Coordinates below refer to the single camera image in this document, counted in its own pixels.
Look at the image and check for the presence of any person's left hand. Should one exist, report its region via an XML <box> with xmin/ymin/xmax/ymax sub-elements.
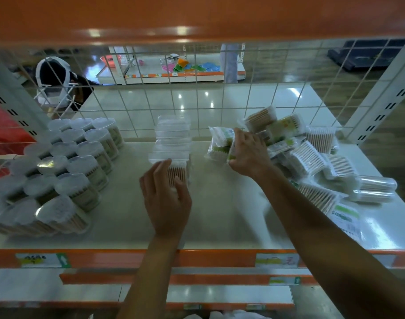
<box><xmin>139</xmin><ymin>158</ymin><xmax>192</xmax><ymax>241</ymax></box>

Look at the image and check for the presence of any person's right hand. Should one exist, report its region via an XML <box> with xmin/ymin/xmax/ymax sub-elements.
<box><xmin>227</xmin><ymin>128</ymin><xmax>276</xmax><ymax>182</ymax></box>

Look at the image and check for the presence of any green-label swab packet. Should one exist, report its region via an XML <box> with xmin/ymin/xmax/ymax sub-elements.
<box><xmin>205</xmin><ymin>126</ymin><xmax>237</xmax><ymax>163</ymax></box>

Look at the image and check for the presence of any pile of cotton swab packs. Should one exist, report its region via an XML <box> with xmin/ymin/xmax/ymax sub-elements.
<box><xmin>235</xmin><ymin>105</ymin><xmax>398</xmax><ymax>245</ymax></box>

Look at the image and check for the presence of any white shelf orange rail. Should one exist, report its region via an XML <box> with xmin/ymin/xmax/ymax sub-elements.
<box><xmin>0</xmin><ymin>137</ymin><xmax>405</xmax><ymax>270</ymax></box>

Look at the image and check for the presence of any white shelf board orange rim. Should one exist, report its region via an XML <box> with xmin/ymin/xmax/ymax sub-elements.
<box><xmin>60</xmin><ymin>267</ymin><xmax>319</xmax><ymax>286</ymax></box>
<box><xmin>118</xmin><ymin>284</ymin><xmax>295</xmax><ymax>311</ymax></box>
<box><xmin>0</xmin><ymin>268</ymin><xmax>123</xmax><ymax>309</ymax></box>
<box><xmin>0</xmin><ymin>0</ymin><xmax>405</xmax><ymax>49</ymax></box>

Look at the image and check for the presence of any person's left forearm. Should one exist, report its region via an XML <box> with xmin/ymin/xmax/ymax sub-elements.
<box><xmin>116</xmin><ymin>234</ymin><xmax>187</xmax><ymax>319</ymax></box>

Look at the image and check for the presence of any person's right forearm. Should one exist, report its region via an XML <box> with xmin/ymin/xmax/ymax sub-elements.
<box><xmin>255</xmin><ymin>166</ymin><xmax>405</xmax><ymax>319</ymax></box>

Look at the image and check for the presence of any distant white orange shelf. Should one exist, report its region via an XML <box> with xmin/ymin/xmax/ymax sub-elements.
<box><xmin>96</xmin><ymin>43</ymin><xmax>247</xmax><ymax>85</ymax></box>

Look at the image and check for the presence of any person's white garment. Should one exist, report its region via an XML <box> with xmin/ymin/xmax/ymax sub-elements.
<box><xmin>184</xmin><ymin>308</ymin><xmax>273</xmax><ymax>319</ymax></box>

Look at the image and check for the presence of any green plastic item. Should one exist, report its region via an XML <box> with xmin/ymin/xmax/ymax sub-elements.
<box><xmin>173</xmin><ymin>64</ymin><xmax>206</xmax><ymax>73</ymax></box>

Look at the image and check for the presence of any narrow green price label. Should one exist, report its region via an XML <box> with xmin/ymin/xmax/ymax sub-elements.
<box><xmin>268</xmin><ymin>276</ymin><xmax>302</xmax><ymax>285</ymax></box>

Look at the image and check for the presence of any price label green arrow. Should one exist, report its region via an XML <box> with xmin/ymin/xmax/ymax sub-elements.
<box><xmin>15</xmin><ymin>253</ymin><xmax>71</xmax><ymax>269</ymax></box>

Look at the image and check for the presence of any red plastic basin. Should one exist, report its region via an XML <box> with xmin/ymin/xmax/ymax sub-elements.
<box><xmin>100</xmin><ymin>54</ymin><xmax>122</xmax><ymax>69</ymax></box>

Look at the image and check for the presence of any plain white price label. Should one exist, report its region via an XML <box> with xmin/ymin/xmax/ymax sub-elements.
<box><xmin>372</xmin><ymin>254</ymin><xmax>398</xmax><ymax>269</ymax></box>

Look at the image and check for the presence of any white slotted end post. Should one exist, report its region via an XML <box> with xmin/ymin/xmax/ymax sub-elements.
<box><xmin>347</xmin><ymin>38</ymin><xmax>405</xmax><ymax>145</ymax></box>

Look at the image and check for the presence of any white wire basket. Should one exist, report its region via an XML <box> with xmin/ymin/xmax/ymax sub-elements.
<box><xmin>0</xmin><ymin>152</ymin><xmax>24</xmax><ymax>187</ymax></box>

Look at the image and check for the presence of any white slotted shelf post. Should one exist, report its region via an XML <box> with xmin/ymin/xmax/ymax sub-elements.
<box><xmin>0</xmin><ymin>56</ymin><xmax>50</xmax><ymax>136</ymax></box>

